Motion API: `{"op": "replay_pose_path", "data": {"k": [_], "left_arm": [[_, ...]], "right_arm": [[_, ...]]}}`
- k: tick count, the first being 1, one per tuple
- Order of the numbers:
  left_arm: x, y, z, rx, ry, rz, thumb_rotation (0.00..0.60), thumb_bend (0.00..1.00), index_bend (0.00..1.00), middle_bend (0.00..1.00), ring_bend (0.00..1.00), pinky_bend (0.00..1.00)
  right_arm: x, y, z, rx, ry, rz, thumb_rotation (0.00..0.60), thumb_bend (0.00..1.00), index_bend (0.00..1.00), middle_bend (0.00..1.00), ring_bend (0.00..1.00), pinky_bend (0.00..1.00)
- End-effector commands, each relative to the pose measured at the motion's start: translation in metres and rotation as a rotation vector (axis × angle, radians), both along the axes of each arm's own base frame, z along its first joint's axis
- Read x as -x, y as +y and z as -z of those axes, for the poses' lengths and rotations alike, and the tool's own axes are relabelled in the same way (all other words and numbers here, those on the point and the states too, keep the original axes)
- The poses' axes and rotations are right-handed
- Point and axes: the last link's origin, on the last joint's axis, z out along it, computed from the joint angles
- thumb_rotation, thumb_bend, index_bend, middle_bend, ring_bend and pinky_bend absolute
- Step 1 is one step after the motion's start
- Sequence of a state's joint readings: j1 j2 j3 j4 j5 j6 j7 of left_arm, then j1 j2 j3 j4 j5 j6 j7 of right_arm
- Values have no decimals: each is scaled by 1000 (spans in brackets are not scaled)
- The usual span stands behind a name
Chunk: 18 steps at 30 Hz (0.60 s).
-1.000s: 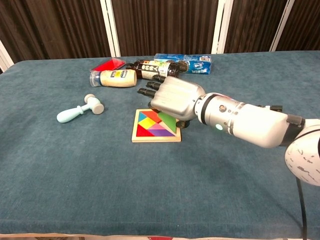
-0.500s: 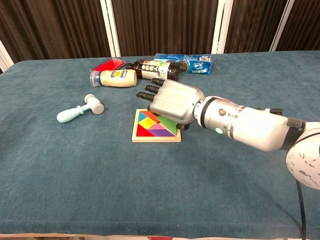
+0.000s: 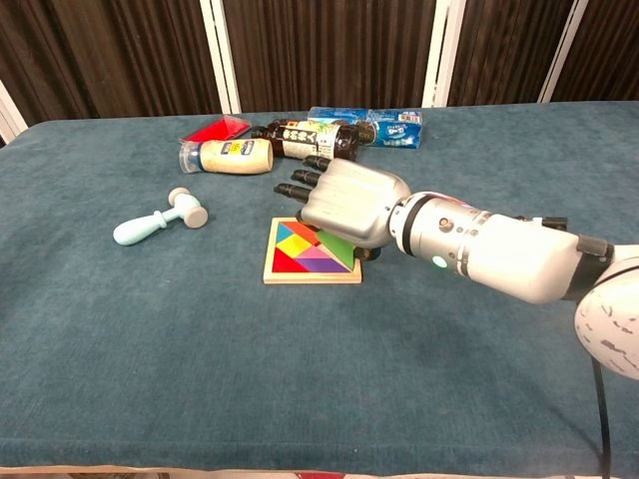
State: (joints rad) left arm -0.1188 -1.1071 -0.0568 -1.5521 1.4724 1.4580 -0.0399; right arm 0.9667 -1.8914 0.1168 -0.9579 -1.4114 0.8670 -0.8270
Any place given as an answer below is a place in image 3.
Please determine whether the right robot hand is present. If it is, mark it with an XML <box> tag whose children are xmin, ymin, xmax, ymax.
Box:
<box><xmin>273</xmin><ymin>155</ymin><xmax>412</xmax><ymax>261</ymax></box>

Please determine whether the green triangle piece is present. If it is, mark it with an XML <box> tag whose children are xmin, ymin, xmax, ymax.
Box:
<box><xmin>316</xmin><ymin>230</ymin><xmax>357</xmax><ymax>271</ymax></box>

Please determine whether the wooden tangram puzzle tray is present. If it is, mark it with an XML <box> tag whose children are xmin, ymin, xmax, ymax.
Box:
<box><xmin>263</xmin><ymin>216</ymin><xmax>364</xmax><ymax>285</ymax></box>

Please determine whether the dark soy sauce bottle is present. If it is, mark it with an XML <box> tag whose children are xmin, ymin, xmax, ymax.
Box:
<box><xmin>251</xmin><ymin>119</ymin><xmax>360</xmax><ymax>164</ymax></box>

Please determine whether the blue cookie package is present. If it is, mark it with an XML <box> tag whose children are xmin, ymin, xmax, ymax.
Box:
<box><xmin>307</xmin><ymin>106</ymin><xmax>423</xmax><ymax>151</ymax></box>

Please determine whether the mayonnaise squeeze bottle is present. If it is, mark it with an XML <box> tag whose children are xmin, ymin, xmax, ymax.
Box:
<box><xmin>178</xmin><ymin>139</ymin><xmax>275</xmax><ymax>176</ymax></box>

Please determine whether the teal table cloth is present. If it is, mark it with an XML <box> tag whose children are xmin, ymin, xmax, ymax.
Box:
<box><xmin>0</xmin><ymin>101</ymin><xmax>639</xmax><ymax>478</ymax></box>

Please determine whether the red flat plastic box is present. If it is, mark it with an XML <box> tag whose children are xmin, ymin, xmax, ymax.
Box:
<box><xmin>180</xmin><ymin>114</ymin><xmax>253</xmax><ymax>143</ymax></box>

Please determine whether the dark folding screen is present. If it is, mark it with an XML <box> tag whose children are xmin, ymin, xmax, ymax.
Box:
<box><xmin>0</xmin><ymin>0</ymin><xmax>639</xmax><ymax>146</ymax></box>

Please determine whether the light blue toy hammer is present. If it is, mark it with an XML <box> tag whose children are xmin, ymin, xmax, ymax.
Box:
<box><xmin>112</xmin><ymin>187</ymin><xmax>209</xmax><ymax>247</ymax></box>

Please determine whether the black cable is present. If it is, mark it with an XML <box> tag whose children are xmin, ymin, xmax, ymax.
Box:
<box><xmin>592</xmin><ymin>356</ymin><xmax>613</xmax><ymax>479</ymax></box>

